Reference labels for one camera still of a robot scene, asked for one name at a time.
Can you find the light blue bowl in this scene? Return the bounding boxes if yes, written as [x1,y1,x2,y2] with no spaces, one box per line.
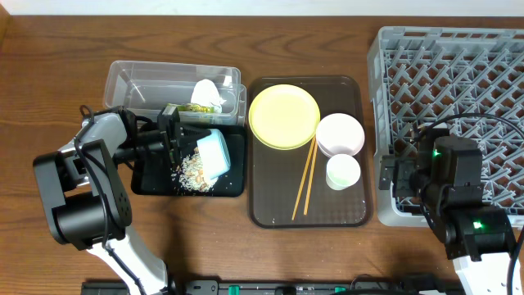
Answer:
[196,129,231,179]

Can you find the rice food waste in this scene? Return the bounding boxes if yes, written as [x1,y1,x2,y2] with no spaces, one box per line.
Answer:
[170,147,218,193]

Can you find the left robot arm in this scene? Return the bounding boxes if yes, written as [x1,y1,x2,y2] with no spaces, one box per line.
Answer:
[33,105,211,294]

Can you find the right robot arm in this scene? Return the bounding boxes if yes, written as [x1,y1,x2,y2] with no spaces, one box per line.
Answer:
[378,128,523,294]

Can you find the green snack wrapper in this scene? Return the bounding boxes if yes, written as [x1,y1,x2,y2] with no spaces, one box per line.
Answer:
[167,103,215,114]

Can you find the white napkin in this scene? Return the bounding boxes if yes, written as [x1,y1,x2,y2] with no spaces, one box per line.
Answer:
[190,79,225,113]

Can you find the black tray bin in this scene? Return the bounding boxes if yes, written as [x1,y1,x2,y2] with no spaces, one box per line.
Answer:
[131,125,247,197]

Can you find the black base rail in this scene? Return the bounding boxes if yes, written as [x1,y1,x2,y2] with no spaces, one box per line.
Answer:
[80,279,463,295]

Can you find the clear plastic bin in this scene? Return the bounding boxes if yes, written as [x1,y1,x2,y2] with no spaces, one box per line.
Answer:
[104,61,246,126]

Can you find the wooden chopstick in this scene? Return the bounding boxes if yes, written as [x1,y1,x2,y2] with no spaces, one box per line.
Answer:
[291,137,316,220]
[303,138,318,216]

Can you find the pink bowl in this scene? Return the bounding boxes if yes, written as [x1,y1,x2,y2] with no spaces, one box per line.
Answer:
[316,113,365,157]

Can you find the white cup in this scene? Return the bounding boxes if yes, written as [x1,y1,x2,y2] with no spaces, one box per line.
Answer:
[326,154,361,191]

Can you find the brown serving tray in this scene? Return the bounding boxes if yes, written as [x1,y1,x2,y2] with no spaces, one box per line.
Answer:
[248,75,373,229]

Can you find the grey dishwasher rack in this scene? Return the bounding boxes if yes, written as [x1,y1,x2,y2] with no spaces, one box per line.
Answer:
[367,26,523,228]

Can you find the yellow plate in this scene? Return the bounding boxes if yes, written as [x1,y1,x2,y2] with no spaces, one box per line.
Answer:
[248,84,320,150]

